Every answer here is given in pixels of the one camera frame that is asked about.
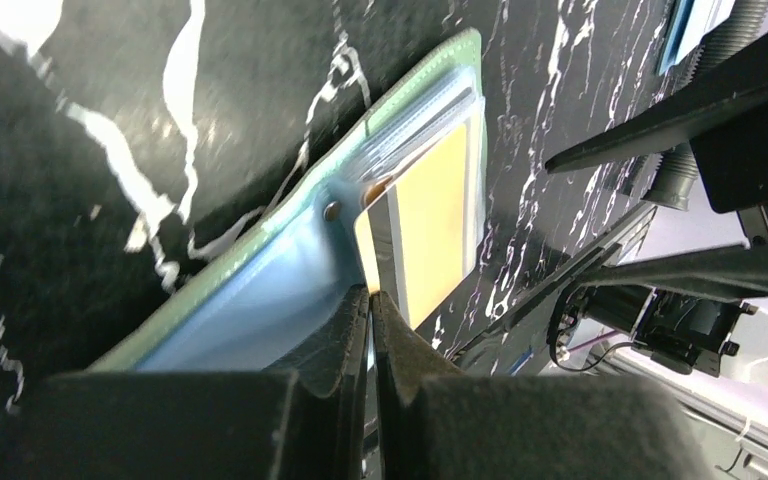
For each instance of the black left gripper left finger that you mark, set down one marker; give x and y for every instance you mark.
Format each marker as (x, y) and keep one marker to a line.
(301, 421)

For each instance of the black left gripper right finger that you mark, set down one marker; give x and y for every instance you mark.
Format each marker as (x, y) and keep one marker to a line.
(437, 422)

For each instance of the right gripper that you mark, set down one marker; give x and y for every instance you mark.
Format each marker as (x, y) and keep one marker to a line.
(688, 305)

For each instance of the green card holder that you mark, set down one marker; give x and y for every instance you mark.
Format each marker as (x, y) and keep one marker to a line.
(285, 277)

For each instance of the gold credit card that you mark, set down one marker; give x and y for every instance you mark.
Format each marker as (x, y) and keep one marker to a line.
(412, 237)

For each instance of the blue card holder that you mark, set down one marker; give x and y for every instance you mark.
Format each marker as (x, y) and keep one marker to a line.
(690, 21)

